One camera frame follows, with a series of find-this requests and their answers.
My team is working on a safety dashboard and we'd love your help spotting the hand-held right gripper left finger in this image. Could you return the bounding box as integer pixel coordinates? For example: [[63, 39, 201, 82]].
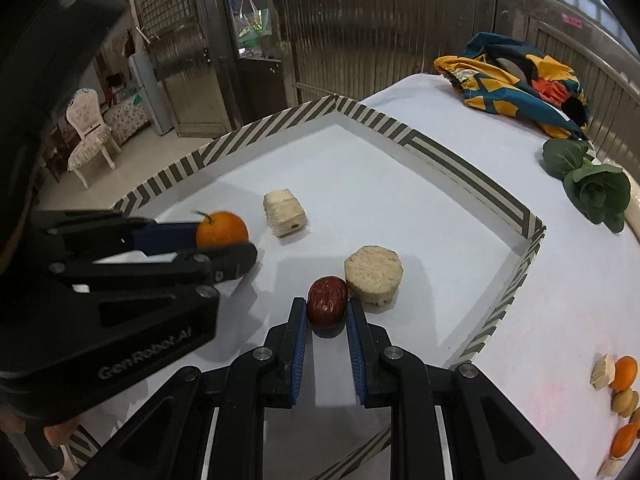
[[72, 296, 308, 480]]

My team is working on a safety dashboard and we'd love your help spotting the red date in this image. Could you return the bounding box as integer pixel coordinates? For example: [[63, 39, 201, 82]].
[[306, 275, 349, 327]]

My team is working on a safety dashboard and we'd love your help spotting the clear hanging bag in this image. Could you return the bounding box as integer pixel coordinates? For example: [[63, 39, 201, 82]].
[[231, 0, 273, 46]]

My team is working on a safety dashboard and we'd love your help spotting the green bok choy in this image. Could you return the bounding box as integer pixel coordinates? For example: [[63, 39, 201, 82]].
[[542, 137, 632, 233]]

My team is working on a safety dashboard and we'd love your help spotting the ribbed metal door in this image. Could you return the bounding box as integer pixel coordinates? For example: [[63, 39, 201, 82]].
[[277, 0, 501, 106]]

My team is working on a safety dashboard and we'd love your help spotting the floral covered table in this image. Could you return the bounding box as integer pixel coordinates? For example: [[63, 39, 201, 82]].
[[102, 95, 151, 147]]

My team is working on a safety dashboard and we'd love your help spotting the metal lattice door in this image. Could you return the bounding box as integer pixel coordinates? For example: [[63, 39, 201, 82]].
[[127, 0, 236, 136]]

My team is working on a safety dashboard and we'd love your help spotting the metal fence panel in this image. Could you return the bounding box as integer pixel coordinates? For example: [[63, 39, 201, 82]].
[[525, 12, 640, 171]]

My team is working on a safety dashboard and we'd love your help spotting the white tray with striped rim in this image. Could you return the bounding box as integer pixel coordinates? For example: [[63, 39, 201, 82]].
[[60, 94, 547, 480]]

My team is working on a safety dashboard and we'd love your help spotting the orange mandarin with stem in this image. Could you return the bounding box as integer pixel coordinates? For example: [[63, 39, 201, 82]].
[[194, 210, 249, 249]]

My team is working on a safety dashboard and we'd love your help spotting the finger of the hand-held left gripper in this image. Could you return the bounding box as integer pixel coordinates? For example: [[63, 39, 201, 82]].
[[30, 211, 201, 262], [45, 241, 259, 293]]

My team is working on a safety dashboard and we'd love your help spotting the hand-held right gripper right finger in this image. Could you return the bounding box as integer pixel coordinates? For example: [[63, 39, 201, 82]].
[[346, 297, 581, 480]]

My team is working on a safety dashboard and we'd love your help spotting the white refrigerator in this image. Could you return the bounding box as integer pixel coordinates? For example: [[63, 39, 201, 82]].
[[127, 51, 176, 136]]

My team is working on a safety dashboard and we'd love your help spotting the person's left hand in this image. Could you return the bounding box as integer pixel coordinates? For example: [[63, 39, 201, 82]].
[[42, 419, 85, 448]]

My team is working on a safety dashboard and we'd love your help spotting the white upholstered chair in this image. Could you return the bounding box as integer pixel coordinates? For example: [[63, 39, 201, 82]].
[[65, 88, 122, 189]]

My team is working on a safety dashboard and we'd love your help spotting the colourful patterned cloth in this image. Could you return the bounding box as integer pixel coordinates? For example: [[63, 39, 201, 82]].
[[434, 32, 591, 141]]

